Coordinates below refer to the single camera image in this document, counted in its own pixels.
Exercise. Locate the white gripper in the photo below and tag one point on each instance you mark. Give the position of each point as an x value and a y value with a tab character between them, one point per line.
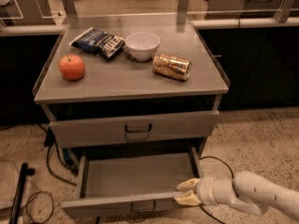
206	190

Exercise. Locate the gold soda can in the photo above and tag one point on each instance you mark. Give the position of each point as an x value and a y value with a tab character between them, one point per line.
170	66

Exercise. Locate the black pole on floor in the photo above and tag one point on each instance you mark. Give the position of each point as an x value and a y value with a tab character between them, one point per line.
16	206

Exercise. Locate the grey background cabinet left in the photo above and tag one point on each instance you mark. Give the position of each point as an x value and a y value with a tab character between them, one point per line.
25	12

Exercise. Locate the grey background cabinet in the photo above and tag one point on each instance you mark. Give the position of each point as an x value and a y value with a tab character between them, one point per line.
241	9
25	12

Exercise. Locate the red apple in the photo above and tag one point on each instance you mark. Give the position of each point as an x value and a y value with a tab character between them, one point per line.
72	67

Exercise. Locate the grey drawer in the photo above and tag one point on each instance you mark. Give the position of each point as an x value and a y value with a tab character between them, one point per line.
121	130
129	184

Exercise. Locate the white bowl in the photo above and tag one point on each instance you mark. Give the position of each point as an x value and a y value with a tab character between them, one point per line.
142	46

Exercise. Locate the grey drawer cabinet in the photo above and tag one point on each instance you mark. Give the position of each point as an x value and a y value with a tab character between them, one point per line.
123	87

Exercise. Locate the grey background cabinet right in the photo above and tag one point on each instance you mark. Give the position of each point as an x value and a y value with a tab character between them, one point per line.
241	9

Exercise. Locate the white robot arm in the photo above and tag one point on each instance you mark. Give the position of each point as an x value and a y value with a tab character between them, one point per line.
246	192

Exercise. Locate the grey top drawer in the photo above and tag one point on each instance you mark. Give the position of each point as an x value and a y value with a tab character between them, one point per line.
121	130

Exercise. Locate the blue chip bag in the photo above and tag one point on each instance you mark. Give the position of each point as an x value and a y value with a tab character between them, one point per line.
98	42

